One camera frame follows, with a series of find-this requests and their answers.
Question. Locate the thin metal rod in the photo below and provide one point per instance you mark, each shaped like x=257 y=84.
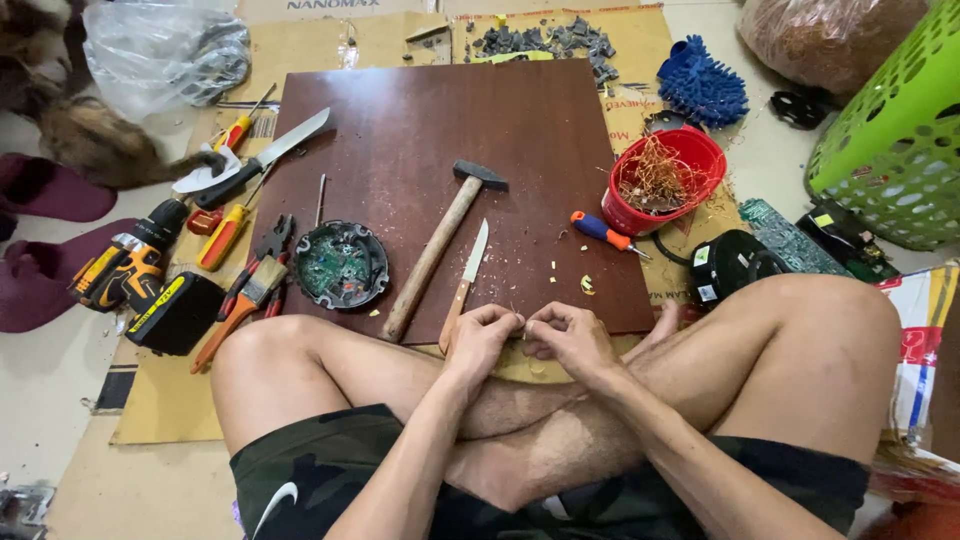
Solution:
x=320 y=199

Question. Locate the green circuit board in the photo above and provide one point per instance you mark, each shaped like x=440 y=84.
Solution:
x=787 y=236

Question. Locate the pile of grey scrap pieces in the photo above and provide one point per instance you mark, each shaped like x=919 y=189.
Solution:
x=555 y=41

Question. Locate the green perforated plastic basket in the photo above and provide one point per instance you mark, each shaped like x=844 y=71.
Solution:
x=896 y=142

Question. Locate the bag of brown scrap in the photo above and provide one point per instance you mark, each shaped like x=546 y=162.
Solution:
x=825 y=37

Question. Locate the person's left hand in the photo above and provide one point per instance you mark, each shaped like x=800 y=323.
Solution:
x=476 y=346

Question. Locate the white paper scrap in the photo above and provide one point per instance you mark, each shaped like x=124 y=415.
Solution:
x=206 y=174

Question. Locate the long red yellow screwdriver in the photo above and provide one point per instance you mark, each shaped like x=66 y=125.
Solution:
x=225 y=232

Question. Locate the brown furry cat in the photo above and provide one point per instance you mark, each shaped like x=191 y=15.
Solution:
x=82 y=112

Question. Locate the blue chenille duster mitt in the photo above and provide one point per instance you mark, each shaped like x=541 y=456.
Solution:
x=701 y=86

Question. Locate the black plastic round part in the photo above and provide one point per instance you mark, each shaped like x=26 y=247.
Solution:
x=799 y=106

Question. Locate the small red yellow screwdriver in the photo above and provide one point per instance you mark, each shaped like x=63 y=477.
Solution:
x=238 y=129

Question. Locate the red plastic bucket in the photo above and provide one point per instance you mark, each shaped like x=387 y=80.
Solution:
x=690 y=161

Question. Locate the black round electronic device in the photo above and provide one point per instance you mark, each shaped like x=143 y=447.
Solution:
x=724 y=266

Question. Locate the dark brown wooden board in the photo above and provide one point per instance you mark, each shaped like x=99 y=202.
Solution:
x=420 y=150

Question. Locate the white printed sack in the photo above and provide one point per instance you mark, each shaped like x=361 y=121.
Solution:
x=919 y=345

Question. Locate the person's right hand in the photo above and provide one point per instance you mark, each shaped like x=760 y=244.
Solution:
x=570 y=341

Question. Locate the person's legs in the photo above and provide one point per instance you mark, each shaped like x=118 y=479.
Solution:
x=787 y=360

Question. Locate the maroon slipper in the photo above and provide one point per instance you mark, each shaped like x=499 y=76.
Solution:
x=41 y=277
x=49 y=187

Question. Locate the flattened brown cardboard sheet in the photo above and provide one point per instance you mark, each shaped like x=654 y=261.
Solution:
x=187 y=390

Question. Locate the clear plastic bag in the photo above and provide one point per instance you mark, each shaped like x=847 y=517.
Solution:
x=161 y=56

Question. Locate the round black circuit board housing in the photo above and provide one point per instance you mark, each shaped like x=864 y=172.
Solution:
x=341 y=264

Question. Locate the black electronic box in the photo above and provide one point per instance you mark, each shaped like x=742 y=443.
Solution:
x=844 y=236

